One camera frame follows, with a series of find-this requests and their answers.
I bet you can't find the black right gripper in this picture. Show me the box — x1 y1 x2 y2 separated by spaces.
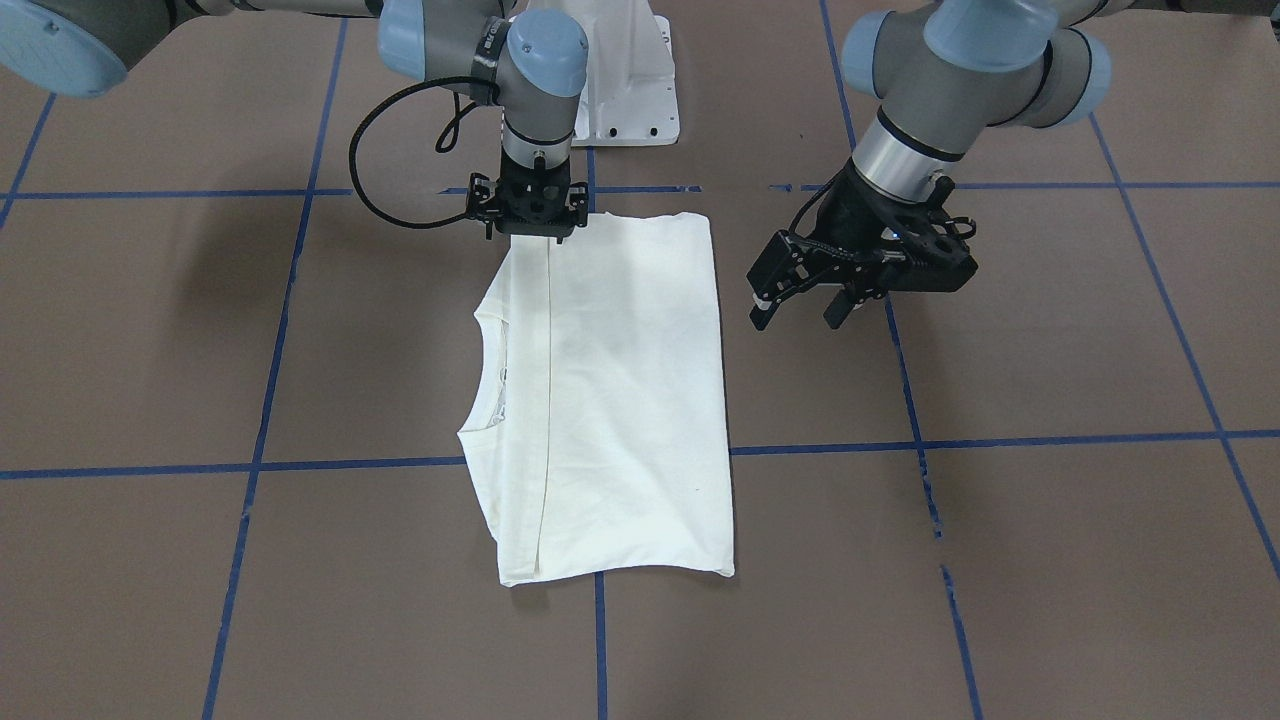
488 158 579 240

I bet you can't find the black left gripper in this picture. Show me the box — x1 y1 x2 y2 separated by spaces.
749 160 978 332

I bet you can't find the cream long-sleeve cat shirt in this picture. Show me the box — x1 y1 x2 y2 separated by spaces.
458 211 735 587

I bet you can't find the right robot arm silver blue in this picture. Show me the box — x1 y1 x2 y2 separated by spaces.
3 1 590 241

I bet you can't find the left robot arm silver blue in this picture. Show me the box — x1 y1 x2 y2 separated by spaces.
746 1 1276 331

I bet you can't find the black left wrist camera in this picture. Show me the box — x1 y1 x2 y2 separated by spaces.
746 231 835 307

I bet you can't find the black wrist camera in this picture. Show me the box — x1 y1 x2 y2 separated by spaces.
463 172 500 223
746 231 835 307

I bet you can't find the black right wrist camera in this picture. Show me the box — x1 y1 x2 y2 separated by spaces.
463 172 500 223

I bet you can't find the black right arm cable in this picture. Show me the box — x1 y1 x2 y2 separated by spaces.
348 78 500 231

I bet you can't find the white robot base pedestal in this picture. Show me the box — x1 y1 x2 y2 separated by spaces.
526 1 681 147

